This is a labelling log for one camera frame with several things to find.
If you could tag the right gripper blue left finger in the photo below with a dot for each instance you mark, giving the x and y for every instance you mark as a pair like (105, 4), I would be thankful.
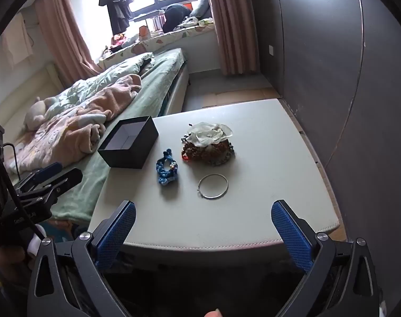
(94, 252)

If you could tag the floral window seat cushion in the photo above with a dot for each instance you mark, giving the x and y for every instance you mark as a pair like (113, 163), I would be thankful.
(155, 43)

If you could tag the light green quilt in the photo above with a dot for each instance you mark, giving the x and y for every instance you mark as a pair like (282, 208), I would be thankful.
(82, 90)

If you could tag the left pink curtain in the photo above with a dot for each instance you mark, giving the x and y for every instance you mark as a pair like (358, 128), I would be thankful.
(64, 40)

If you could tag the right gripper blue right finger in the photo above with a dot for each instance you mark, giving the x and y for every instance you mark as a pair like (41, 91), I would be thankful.
(311, 252)

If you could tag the right pink curtain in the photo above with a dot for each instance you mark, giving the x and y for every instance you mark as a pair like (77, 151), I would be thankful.
(236, 36)

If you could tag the person's hand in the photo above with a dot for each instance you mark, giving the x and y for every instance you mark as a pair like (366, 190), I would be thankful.
(215, 313)

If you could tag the bed with green sheet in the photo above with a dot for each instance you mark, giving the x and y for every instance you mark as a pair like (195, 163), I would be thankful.
(78, 204)

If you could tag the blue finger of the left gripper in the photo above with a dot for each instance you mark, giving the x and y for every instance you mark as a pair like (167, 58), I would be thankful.
(42, 175)
(63, 183)

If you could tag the grey pillow on sill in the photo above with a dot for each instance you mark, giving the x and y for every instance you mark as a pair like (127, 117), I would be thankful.
(202, 10)

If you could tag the white plush toy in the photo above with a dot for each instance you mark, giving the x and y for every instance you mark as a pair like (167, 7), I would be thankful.
(35, 116)

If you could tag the silver bangle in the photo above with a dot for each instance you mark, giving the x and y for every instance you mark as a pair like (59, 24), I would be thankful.
(213, 186)

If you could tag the white wall socket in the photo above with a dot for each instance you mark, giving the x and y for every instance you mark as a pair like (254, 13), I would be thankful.
(271, 50)

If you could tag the hanging white cloth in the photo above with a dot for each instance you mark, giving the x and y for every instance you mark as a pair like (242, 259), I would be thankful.
(16, 41)

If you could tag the black jewelry box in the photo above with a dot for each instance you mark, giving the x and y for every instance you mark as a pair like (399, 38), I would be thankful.
(129, 143)

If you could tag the pink fleece blanket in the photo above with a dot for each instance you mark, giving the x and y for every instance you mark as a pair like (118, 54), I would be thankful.
(75, 133)

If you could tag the pink curtain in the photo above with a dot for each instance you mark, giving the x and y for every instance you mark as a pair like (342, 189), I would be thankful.
(64, 40)
(236, 36)

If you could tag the white fabric flower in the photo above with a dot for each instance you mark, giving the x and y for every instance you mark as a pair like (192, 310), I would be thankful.
(204, 134)

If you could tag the flattened cardboard on floor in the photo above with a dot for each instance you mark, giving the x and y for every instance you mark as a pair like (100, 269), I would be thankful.
(234, 97)

